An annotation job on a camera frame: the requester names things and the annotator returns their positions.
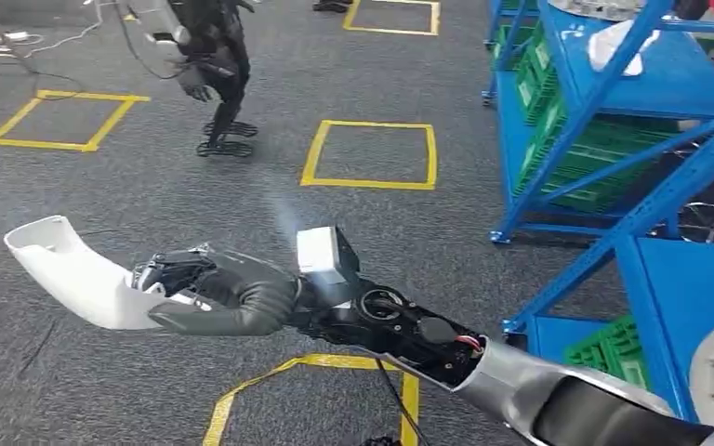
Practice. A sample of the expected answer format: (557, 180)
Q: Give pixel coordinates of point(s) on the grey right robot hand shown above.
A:
(258, 295)

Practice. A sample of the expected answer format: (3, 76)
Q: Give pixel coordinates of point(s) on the white curved plastic shell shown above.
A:
(74, 271)

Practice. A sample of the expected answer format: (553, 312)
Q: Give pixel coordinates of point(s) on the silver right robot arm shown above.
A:
(517, 381)

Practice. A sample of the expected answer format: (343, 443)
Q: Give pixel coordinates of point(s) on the black humanoid robot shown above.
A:
(221, 61)

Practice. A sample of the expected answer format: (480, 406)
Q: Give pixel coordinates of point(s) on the black shoes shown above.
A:
(332, 6)

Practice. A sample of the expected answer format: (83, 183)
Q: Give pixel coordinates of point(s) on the green plastic crate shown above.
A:
(591, 166)
(609, 351)
(532, 74)

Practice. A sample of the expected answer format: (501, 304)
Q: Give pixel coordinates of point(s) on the white power adapter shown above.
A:
(17, 36)

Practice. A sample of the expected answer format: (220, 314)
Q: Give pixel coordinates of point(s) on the blue steel rack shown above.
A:
(671, 86)
(689, 289)

